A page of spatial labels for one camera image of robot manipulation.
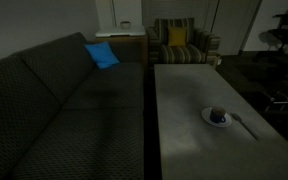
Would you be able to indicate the dark patterned sofa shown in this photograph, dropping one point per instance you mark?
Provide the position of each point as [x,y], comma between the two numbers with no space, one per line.
[62,117]

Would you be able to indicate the striped armchair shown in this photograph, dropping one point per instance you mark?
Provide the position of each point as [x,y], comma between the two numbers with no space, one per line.
[201,46]

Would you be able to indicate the blue coffee cup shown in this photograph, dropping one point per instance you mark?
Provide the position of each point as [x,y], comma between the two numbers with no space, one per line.
[217,115]

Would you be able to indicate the wooden side table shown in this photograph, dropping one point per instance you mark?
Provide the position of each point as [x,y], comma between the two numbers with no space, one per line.
[133,39]

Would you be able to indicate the metal spoon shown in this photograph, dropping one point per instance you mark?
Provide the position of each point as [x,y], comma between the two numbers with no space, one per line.
[237,118]

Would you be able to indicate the grey coffee table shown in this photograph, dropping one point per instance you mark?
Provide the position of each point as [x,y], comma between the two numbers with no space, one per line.
[192,149]

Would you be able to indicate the blue throw pillow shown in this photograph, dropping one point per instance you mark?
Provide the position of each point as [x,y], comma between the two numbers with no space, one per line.
[102,54]

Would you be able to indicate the white saucer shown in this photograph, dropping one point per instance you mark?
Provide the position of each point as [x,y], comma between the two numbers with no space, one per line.
[206,114]

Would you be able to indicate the yellow throw pillow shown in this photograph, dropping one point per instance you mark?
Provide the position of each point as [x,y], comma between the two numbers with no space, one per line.
[177,36]

